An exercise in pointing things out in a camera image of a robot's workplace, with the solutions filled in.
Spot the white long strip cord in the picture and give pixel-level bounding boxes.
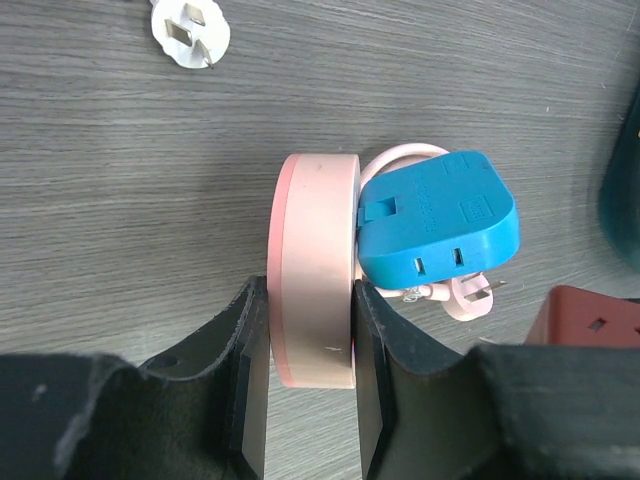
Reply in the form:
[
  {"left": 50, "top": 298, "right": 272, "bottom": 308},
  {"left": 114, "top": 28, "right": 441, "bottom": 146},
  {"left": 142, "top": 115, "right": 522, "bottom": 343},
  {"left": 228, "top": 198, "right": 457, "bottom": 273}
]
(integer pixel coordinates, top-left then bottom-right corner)
[{"left": 149, "top": 0, "right": 232, "bottom": 70}]

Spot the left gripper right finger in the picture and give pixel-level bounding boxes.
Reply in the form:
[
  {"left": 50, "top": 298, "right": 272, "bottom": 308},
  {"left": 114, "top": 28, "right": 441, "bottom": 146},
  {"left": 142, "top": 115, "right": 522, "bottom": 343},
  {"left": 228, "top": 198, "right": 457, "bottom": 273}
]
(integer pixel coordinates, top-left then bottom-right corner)
[{"left": 352, "top": 282, "right": 639, "bottom": 479}]

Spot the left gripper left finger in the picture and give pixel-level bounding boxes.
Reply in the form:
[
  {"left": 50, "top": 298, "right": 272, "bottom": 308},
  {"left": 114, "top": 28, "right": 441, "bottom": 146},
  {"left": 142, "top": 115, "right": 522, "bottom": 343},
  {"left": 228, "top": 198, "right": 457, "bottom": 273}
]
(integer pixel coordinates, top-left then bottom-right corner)
[{"left": 1, "top": 277, "right": 270, "bottom": 479}]

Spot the blue plug adapter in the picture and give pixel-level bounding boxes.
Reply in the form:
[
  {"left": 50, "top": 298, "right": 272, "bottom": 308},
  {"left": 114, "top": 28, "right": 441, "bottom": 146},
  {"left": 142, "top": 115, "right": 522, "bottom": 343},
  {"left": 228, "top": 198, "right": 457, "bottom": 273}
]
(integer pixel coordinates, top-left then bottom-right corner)
[{"left": 357, "top": 151, "right": 520, "bottom": 290}]

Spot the pink coiled power cord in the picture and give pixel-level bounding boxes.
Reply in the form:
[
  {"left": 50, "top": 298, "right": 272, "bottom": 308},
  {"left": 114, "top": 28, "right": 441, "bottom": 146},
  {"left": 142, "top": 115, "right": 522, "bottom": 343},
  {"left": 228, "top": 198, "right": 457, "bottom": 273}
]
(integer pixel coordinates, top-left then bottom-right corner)
[{"left": 359, "top": 142, "right": 509, "bottom": 324}]

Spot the round pink power socket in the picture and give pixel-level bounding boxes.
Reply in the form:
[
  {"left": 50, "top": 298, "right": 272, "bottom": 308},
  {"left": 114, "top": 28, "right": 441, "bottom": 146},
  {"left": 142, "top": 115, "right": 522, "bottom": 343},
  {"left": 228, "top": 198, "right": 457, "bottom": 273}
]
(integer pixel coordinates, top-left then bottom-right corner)
[{"left": 267, "top": 154, "right": 360, "bottom": 389}]

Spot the red cube plug adapter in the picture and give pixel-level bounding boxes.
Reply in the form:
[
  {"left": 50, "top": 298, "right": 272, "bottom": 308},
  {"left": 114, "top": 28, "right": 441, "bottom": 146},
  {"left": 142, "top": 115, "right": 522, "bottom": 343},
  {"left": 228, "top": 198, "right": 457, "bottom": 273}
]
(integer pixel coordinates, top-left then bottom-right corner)
[{"left": 524, "top": 285, "right": 640, "bottom": 348}]

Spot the teal plastic bin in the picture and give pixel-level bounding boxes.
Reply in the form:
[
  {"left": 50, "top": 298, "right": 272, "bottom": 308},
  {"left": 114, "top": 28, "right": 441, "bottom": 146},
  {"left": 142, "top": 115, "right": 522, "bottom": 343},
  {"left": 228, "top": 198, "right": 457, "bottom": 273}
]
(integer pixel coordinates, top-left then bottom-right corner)
[{"left": 598, "top": 87, "right": 639, "bottom": 272}]

